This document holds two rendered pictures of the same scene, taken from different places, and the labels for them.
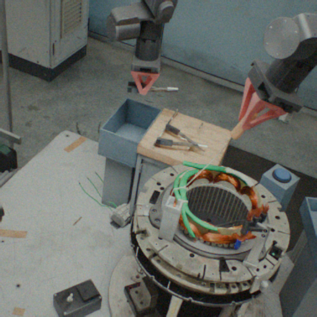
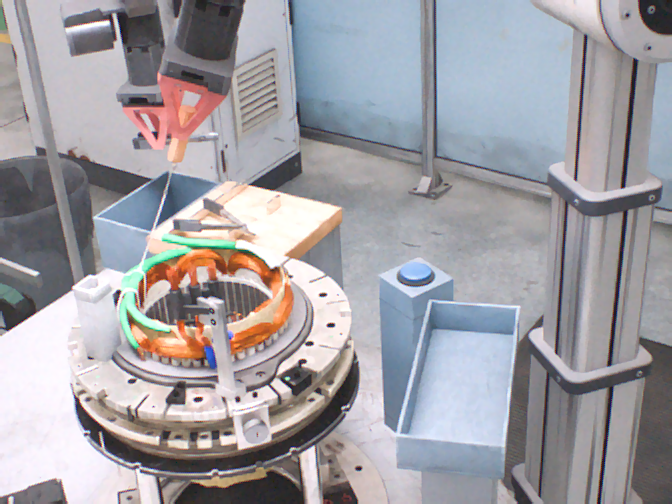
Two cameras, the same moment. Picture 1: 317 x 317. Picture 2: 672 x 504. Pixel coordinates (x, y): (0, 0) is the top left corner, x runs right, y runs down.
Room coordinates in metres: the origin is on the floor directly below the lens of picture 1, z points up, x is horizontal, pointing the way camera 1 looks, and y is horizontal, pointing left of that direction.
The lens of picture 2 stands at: (-0.15, -0.58, 1.73)
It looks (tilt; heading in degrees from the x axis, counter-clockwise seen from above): 31 degrees down; 19
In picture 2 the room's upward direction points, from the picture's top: 4 degrees counter-clockwise
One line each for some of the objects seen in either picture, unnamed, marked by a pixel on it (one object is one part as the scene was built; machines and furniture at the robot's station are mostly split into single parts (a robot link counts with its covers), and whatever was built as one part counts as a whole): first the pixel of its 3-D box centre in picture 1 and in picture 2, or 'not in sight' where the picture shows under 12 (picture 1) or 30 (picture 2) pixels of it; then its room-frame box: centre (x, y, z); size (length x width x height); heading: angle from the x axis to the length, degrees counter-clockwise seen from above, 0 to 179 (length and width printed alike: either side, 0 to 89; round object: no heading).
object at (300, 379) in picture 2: (275, 253); (296, 379); (0.63, -0.27, 1.09); 0.03 x 0.02 x 0.02; 156
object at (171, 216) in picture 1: (171, 219); (98, 319); (0.62, -0.05, 1.14); 0.03 x 0.03 x 0.09; 79
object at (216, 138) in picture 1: (186, 142); (246, 229); (0.98, -0.07, 1.05); 0.20 x 0.19 x 0.02; 75
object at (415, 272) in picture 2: (282, 174); (415, 272); (0.94, -0.32, 1.04); 0.04 x 0.04 x 0.01
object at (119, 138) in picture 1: (127, 160); (172, 282); (1.02, 0.08, 0.92); 0.17 x 0.11 x 0.28; 165
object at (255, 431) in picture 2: (265, 286); (255, 431); (0.56, -0.25, 1.07); 0.03 x 0.01 x 0.03; 127
